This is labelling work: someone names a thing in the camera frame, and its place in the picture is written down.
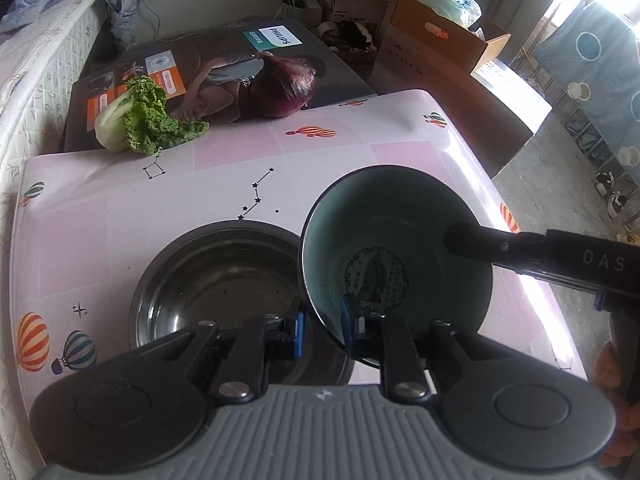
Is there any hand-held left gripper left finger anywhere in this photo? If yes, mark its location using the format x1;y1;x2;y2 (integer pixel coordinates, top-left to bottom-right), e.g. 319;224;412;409
132;310;307;407

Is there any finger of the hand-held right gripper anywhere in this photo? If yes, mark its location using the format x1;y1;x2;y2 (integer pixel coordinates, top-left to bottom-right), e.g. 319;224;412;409
444;221;551;275

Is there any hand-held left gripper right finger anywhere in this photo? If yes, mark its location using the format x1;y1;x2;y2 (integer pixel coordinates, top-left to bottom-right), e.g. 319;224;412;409
341;297;483;403

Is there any teal ceramic bowl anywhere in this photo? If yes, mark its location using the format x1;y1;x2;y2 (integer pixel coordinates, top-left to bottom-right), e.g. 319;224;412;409
299;165;495;367

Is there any deep steel bowl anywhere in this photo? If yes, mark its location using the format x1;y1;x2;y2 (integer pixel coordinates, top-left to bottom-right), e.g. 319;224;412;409
134;222;357;386

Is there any person's right hand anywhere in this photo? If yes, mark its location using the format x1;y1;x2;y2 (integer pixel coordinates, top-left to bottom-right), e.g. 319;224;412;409
594;341;640;467

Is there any grey box with white label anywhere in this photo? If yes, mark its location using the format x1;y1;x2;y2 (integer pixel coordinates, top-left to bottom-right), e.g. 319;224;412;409
470;60;553;181

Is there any blue printed hanging blanket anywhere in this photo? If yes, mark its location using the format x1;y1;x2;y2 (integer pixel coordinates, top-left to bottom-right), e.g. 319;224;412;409
532;0;640;186

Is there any open brown cardboard box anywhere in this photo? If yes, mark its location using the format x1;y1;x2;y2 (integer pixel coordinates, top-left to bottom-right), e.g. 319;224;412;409
372;0;512;96

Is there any pink printed tablecloth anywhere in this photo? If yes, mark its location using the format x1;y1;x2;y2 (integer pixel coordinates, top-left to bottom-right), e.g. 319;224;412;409
10;89;588;480

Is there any pale green plastic bag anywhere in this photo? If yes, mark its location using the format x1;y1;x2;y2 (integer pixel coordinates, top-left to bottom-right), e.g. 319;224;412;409
402;0;482;28

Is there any napa cabbage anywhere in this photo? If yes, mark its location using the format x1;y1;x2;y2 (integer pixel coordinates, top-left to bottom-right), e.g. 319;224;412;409
94;76;210;156

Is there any grey printed appliance box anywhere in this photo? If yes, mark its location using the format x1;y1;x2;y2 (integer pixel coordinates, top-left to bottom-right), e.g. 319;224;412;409
62;15;378;153

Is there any white mattress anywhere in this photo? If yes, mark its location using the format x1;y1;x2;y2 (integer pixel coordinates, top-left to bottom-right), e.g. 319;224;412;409
0;0;108;480

